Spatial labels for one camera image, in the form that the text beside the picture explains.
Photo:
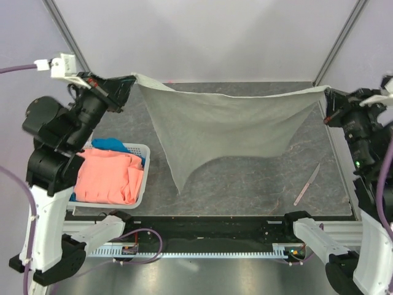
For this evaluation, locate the white slotted cable duct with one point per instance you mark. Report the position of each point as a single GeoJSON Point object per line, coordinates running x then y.
{"type": "Point", "coordinates": [129, 250]}

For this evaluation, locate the orange cloth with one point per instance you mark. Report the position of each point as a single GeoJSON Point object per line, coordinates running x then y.
{"type": "Point", "coordinates": [107, 178]}

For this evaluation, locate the grey cloth napkin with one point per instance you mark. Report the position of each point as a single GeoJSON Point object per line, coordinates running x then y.
{"type": "Point", "coordinates": [195, 128]}

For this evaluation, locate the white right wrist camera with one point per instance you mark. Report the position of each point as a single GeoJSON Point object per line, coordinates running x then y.
{"type": "Point", "coordinates": [385, 96]}

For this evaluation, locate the aluminium frame post left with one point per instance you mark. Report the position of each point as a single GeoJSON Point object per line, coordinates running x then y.
{"type": "Point", "coordinates": [63, 27]}

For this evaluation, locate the white plastic basket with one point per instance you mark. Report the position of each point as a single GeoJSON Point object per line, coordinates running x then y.
{"type": "Point", "coordinates": [139, 172]}

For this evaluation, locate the blue cloth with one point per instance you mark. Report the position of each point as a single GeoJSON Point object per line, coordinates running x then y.
{"type": "Point", "coordinates": [107, 143]}

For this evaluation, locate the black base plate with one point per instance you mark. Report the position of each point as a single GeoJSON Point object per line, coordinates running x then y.
{"type": "Point", "coordinates": [222, 232]}

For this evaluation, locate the aluminium frame post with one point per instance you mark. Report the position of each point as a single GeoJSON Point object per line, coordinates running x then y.
{"type": "Point", "coordinates": [340, 40]}
{"type": "Point", "coordinates": [63, 27]}

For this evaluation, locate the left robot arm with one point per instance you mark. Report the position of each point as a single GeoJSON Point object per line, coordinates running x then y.
{"type": "Point", "coordinates": [59, 133]}

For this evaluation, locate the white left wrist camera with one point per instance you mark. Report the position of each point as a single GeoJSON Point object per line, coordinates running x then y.
{"type": "Point", "coordinates": [62, 67]}

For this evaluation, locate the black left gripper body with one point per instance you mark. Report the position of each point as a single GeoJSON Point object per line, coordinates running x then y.
{"type": "Point", "coordinates": [103, 88]}

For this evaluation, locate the aluminium frame post right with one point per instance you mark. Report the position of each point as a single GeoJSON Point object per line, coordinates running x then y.
{"type": "Point", "coordinates": [340, 40]}

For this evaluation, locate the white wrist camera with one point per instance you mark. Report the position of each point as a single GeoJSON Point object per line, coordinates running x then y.
{"type": "Point", "coordinates": [385, 96]}
{"type": "Point", "coordinates": [62, 67]}

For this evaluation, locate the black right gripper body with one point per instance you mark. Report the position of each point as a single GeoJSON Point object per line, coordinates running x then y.
{"type": "Point", "coordinates": [340, 114]}

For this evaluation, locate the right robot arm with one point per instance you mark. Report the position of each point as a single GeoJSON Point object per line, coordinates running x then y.
{"type": "Point", "coordinates": [370, 144]}

